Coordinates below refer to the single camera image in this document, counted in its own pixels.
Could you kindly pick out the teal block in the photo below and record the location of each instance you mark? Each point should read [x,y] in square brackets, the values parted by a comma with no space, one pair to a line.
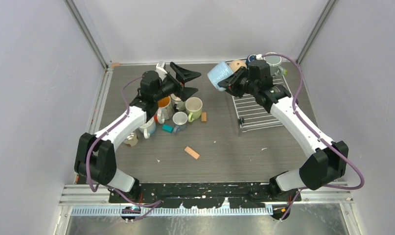
[167,128]

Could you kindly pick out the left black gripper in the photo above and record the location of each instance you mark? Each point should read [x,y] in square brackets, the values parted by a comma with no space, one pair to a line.
[186,92]

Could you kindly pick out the light blue mug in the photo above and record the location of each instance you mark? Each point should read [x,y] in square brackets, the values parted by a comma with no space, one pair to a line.
[219,73]

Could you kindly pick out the long light wooden block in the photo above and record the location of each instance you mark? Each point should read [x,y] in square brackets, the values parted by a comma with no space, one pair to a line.
[192,152]

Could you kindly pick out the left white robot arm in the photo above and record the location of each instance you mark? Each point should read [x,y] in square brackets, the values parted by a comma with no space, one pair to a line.
[96,153]

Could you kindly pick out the small brown wooden block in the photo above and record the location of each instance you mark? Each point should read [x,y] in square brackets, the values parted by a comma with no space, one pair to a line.
[203,117]

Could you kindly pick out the wire dish rack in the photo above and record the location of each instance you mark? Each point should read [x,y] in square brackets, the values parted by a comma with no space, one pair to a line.
[251,116]

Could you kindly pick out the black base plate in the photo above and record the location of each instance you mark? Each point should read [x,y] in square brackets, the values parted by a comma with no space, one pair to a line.
[238,195]

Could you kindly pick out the grey patterned mug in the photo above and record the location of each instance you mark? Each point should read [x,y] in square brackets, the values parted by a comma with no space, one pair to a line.
[274,63]

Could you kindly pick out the navy blue mug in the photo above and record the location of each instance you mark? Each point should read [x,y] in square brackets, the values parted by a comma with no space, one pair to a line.
[251,58]

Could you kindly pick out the small grey blue mug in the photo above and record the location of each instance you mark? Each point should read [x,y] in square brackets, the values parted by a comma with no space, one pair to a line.
[180,120]

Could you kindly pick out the white fluted bowl cup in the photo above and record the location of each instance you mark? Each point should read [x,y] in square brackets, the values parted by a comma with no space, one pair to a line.
[178,104]

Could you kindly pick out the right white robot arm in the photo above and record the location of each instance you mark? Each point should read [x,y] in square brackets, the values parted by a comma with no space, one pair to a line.
[323,164]

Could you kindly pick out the light green mug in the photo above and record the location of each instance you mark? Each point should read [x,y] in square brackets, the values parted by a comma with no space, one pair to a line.
[193,107]

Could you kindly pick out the beige brown cup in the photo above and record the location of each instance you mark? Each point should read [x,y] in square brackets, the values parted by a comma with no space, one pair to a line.
[131,139]

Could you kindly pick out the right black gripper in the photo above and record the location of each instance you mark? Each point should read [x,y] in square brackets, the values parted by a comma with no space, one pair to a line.
[226,83]

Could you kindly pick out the blue white gradient mug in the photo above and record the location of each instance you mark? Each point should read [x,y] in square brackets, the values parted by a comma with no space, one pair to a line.
[148,128]

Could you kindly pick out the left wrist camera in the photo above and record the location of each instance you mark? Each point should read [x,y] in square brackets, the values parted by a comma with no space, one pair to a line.
[160,69]

